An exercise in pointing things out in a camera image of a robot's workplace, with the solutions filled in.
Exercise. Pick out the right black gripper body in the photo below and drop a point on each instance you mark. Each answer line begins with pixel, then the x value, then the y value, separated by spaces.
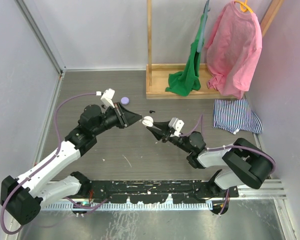
pixel 168 136

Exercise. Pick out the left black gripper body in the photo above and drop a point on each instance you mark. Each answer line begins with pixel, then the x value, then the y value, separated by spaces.
pixel 119 122

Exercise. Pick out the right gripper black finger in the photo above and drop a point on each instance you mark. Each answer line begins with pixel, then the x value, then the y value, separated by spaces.
pixel 163 126
pixel 157 133

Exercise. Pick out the white earbud charging case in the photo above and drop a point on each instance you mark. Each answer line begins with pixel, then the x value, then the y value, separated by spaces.
pixel 148 121

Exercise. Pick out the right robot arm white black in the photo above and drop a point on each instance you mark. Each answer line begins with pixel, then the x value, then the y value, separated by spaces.
pixel 240 163

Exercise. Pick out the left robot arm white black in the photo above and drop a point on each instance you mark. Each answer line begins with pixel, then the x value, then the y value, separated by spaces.
pixel 23 197

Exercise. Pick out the green cloth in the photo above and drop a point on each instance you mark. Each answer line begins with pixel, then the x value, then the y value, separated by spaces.
pixel 187 80

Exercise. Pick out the wooden clothes rack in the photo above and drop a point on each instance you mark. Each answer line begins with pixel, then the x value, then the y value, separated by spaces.
pixel 157 74

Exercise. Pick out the blue white striped cloth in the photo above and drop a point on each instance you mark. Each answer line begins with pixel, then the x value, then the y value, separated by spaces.
pixel 234 116

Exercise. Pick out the pink t-shirt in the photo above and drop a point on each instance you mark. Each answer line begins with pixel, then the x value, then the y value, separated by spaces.
pixel 233 51

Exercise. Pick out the blue clothes hanger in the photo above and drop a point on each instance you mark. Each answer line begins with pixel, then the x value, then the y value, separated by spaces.
pixel 203 23

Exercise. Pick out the orange clothes hanger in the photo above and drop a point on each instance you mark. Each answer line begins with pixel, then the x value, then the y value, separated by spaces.
pixel 244 6

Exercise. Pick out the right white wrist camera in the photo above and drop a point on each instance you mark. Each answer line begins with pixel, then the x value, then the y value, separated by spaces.
pixel 175 125

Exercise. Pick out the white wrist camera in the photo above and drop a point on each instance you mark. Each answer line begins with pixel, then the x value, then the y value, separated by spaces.
pixel 106 97
pixel 175 125

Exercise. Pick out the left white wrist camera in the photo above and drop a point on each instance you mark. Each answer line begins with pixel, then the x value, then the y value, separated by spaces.
pixel 106 97

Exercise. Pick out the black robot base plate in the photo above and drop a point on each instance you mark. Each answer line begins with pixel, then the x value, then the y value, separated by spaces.
pixel 150 191

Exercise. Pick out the slotted grey cable duct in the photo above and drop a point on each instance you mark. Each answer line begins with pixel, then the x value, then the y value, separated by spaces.
pixel 168 205

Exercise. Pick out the aluminium corner frame profile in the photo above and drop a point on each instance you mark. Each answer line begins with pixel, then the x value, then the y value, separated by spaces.
pixel 32 15

